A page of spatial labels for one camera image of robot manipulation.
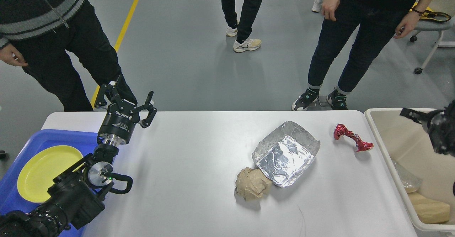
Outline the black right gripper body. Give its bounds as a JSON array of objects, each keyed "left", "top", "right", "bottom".
[{"left": 427, "top": 100, "right": 455, "bottom": 156}]

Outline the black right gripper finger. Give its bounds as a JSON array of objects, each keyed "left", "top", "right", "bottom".
[{"left": 400, "top": 108, "right": 431, "bottom": 125}]

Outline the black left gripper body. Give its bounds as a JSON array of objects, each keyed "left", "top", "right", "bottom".
[{"left": 96, "top": 100, "right": 139, "bottom": 145}]

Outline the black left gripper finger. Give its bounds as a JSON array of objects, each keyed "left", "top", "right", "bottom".
[
  {"left": 93, "top": 75, "right": 123, "bottom": 109},
  {"left": 133, "top": 91, "right": 157, "bottom": 128}
]

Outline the aluminium foil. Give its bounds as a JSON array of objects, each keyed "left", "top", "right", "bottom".
[{"left": 392, "top": 160, "right": 422, "bottom": 194}]

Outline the red snack wrapper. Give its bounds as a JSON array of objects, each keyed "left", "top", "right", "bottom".
[{"left": 333, "top": 123, "right": 374, "bottom": 153}]

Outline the yellow plate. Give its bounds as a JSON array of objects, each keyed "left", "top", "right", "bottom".
[{"left": 17, "top": 145, "right": 83, "bottom": 204}]

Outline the brown paper ball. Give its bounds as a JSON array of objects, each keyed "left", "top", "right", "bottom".
[{"left": 235, "top": 167, "right": 273, "bottom": 201}]

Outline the aluminium foil tray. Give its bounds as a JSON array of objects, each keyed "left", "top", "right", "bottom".
[{"left": 252, "top": 121, "right": 321, "bottom": 188}]

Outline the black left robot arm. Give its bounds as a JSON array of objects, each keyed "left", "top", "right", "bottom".
[{"left": 1, "top": 75, "right": 157, "bottom": 237}]

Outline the beige plastic bin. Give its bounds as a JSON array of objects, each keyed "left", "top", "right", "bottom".
[{"left": 364, "top": 108, "right": 455, "bottom": 237}]

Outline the grey chair on wheels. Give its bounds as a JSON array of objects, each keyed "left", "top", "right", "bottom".
[{"left": 409, "top": 16, "right": 455, "bottom": 75}]

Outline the person in black trousers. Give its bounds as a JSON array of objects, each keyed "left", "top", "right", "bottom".
[{"left": 0, "top": 0, "right": 122, "bottom": 112}]

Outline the right metal floor plate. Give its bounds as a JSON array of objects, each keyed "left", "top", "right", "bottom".
[{"left": 315, "top": 95, "right": 330, "bottom": 107}]

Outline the yellow bag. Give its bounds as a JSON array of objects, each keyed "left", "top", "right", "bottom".
[{"left": 419, "top": 7, "right": 452, "bottom": 23}]

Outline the person in dark jeans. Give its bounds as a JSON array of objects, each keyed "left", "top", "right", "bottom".
[{"left": 291, "top": 0, "right": 433, "bottom": 111}]

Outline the blue plastic tray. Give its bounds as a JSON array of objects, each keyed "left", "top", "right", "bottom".
[{"left": 1, "top": 130, "right": 101, "bottom": 237}]

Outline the person in beige sneakers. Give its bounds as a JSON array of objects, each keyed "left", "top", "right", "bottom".
[{"left": 221, "top": 0, "right": 263, "bottom": 53}]

